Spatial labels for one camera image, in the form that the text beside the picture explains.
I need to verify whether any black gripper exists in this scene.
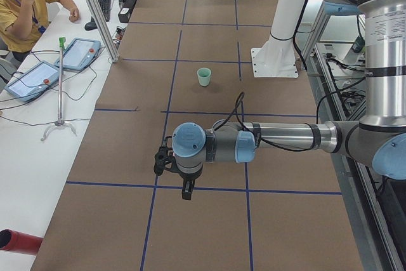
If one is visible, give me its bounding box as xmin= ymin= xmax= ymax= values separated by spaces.
xmin=180 ymin=169 xmax=202 ymax=201

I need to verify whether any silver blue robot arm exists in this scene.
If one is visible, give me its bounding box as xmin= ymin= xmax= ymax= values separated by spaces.
xmin=171 ymin=0 xmax=405 ymax=200

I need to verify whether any brown paper table cover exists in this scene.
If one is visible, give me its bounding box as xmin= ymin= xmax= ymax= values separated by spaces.
xmin=32 ymin=0 xmax=363 ymax=270

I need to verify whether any far blue teach pendant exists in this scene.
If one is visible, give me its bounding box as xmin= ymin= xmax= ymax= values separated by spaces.
xmin=58 ymin=37 xmax=101 ymax=72

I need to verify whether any blue teach pendant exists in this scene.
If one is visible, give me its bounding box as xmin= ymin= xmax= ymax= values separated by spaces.
xmin=5 ymin=61 xmax=59 ymax=102
xmin=58 ymin=37 xmax=101 ymax=72

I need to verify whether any red cylinder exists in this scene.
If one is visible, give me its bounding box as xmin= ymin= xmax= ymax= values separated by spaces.
xmin=1 ymin=229 xmax=43 ymax=255

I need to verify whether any near blue teach pendant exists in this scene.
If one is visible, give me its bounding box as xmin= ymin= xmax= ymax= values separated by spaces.
xmin=5 ymin=61 xmax=59 ymax=102

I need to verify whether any black computer mouse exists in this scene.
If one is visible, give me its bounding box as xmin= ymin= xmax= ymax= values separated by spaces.
xmin=84 ymin=21 xmax=98 ymax=31

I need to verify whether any silver reacher grabber tool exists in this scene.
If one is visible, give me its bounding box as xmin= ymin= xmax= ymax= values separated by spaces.
xmin=41 ymin=37 xmax=76 ymax=142

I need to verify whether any black keyboard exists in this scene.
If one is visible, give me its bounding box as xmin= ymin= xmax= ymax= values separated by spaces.
xmin=98 ymin=0 xmax=112 ymax=22

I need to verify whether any person in yellow shirt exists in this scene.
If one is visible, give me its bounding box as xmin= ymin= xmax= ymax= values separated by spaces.
xmin=1 ymin=0 xmax=80 ymax=62

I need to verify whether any green cup near pedestal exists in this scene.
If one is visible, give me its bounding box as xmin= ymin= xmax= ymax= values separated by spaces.
xmin=197 ymin=67 xmax=211 ymax=87

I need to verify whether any white camera pedestal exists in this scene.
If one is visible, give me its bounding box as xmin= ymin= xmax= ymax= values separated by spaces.
xmin=251 ymin=0 xmax=306 ymax=78

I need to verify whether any aluminium frame post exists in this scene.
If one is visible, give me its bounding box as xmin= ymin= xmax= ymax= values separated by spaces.
xmin=86 ymin=0 xmax=119 ymax=63

